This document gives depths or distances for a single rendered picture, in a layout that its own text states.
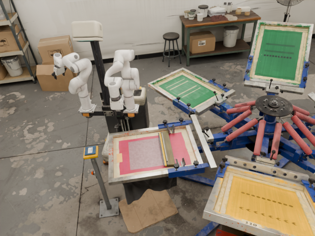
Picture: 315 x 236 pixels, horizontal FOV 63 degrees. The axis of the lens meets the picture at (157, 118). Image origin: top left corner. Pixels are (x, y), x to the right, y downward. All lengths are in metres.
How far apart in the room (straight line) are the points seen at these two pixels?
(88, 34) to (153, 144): 1.09
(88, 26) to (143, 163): 1.18
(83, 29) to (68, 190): 2.10
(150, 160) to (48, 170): 1.90
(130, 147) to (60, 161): 1.66
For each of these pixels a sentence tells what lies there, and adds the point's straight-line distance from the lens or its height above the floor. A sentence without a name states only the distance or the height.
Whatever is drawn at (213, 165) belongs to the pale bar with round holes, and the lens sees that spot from 2.11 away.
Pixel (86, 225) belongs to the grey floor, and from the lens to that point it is 3.15.
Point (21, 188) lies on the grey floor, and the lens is 3.79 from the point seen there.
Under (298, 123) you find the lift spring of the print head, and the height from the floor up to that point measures 1.22.
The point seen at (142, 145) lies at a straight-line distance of 2.39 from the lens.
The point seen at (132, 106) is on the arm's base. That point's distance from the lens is 2.49.
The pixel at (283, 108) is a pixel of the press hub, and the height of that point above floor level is 1.31.
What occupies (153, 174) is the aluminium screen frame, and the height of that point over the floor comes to 0.99.
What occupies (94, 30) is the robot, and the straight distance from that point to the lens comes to 2.06.
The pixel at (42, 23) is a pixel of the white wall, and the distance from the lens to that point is 5.87.
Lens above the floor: 2.65
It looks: 39 degrees down
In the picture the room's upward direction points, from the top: 4 degrees counter-clockwise
